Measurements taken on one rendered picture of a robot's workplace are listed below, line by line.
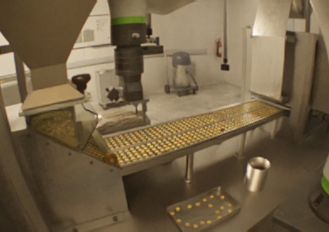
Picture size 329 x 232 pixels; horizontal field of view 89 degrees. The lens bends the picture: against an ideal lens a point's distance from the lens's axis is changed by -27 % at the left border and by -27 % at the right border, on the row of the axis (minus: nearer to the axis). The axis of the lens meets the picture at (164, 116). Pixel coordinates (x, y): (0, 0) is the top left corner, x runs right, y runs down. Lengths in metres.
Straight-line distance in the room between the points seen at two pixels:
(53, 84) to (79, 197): 0.29
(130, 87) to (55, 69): 0.19
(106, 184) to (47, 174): 0.16
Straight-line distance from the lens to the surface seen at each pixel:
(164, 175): 0.79
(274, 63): 1.03
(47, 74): 0.51
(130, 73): 0.52
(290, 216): 0.53
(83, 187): 0.56
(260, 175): 0.71
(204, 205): 0.67
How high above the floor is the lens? 1.28
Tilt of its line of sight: 21 degrees down
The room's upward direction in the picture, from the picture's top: 1 degrees counter-clockwise
